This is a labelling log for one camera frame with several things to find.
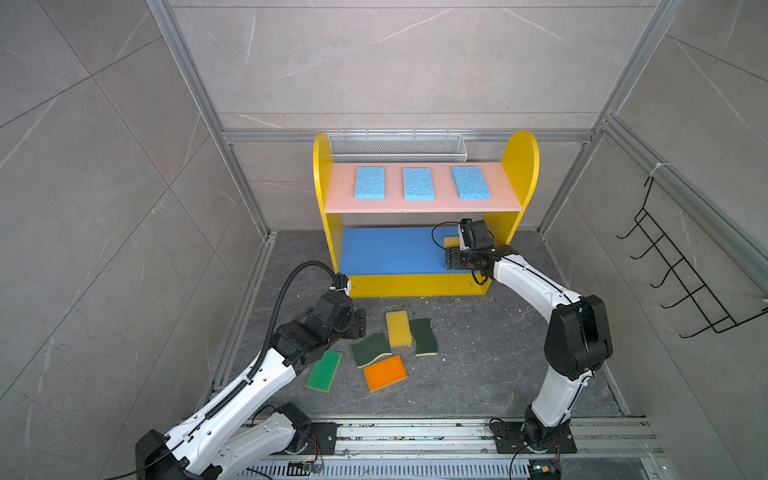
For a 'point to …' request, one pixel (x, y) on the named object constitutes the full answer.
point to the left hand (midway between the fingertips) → (354, 306)
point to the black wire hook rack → (719, 319)
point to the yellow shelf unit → (391, 221)
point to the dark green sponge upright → (424, 337)
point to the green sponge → (324, 370)
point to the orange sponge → (385, 373)
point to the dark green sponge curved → (368, 348)
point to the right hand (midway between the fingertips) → (457, 252)
